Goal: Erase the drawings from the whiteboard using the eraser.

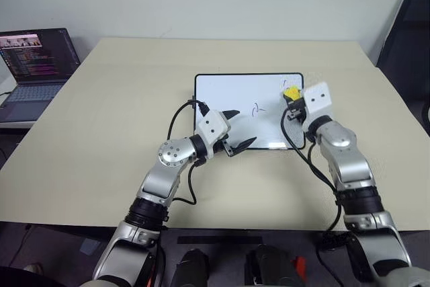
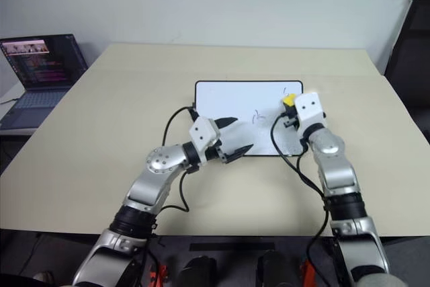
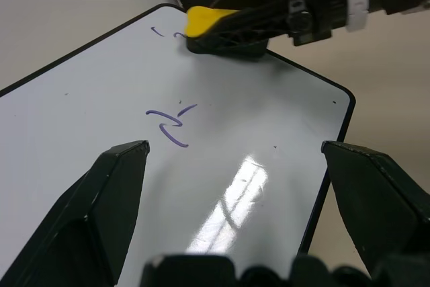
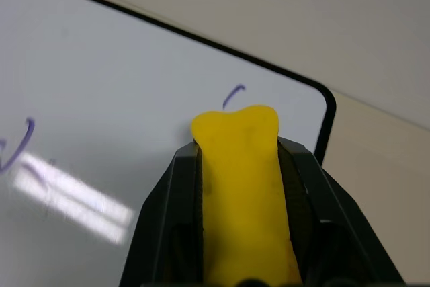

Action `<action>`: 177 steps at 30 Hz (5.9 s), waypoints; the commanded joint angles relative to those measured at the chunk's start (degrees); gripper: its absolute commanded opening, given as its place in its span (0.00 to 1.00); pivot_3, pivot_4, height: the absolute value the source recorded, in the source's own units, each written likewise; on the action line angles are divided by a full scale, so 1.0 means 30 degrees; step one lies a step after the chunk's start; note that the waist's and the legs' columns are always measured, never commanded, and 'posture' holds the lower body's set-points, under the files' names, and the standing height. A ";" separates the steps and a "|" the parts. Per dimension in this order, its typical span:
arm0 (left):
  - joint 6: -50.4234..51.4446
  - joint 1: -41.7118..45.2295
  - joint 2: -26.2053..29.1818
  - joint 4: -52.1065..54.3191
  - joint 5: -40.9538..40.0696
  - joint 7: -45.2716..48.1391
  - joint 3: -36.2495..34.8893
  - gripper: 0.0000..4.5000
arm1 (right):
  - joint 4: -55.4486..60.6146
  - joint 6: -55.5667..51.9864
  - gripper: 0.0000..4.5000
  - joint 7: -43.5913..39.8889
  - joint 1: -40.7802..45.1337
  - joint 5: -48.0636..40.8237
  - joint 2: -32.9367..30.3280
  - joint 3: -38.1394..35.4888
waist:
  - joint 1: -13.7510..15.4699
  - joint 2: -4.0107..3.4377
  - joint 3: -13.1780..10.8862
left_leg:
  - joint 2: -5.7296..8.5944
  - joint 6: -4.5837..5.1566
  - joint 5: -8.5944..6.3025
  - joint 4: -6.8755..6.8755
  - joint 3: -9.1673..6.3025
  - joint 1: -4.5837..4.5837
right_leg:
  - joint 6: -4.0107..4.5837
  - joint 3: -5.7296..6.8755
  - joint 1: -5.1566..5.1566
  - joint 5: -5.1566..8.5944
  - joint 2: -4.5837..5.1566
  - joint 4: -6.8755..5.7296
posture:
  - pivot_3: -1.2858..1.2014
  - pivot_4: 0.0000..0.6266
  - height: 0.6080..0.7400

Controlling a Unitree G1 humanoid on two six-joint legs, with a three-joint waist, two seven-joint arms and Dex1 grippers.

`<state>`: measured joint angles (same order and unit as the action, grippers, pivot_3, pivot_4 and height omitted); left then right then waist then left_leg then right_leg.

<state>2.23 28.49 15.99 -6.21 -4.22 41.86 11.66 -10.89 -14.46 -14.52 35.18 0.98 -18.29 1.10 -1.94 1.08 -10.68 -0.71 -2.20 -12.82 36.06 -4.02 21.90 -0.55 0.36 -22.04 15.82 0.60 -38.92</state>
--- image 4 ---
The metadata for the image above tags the black-framed whiteboard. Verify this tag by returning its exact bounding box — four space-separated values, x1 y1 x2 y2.
0 0 337 287

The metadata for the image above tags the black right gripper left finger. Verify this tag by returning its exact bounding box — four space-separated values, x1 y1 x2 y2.
119 141 206 287

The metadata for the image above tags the yellow sponge eraser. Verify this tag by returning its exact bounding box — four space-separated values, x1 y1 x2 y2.
190 104 303 287

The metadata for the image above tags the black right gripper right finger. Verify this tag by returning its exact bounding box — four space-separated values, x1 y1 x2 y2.
277 136 406 287

